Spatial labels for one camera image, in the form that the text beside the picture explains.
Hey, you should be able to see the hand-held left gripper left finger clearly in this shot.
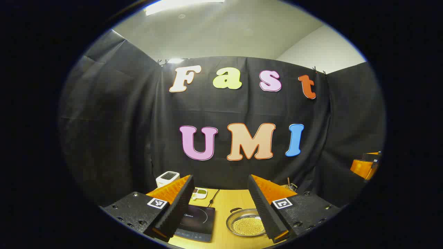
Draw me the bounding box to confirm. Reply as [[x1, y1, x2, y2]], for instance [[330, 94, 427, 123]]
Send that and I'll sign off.
[[100, 175, 195, 242]]

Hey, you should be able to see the ceiling light panel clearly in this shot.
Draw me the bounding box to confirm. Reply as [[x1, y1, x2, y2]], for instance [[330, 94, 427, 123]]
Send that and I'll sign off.
[[144, 0, 225, 16]]

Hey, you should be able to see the white box appliance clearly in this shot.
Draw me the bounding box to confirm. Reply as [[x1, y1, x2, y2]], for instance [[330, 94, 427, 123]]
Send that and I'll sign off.
[[156, 171, 180, 188]]

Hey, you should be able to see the pile of yellow soybeans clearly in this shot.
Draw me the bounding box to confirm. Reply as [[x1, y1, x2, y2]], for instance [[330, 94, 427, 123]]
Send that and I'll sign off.
[[233, 217, 265, 236]]

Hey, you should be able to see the black power cable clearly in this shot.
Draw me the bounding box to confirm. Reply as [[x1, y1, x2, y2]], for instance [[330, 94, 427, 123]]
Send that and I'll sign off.
[[207, 189, 220, 207]]

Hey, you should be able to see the black induction cooktop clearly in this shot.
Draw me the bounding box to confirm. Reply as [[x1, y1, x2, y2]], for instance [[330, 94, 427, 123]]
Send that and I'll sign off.
[[172, 204, 216, 242]]

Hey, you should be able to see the steel pot with black handles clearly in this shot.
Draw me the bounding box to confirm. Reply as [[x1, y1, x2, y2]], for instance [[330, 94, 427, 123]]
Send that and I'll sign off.
[[226, 207, 269, 237]]

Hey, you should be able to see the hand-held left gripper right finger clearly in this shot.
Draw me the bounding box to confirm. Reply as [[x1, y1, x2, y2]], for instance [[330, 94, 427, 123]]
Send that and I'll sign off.
[[247, 174, 341, 243]]

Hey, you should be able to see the white divided dish of beans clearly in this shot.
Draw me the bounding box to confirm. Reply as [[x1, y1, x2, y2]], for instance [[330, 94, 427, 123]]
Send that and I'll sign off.
[[191, 187, 208, 200]]

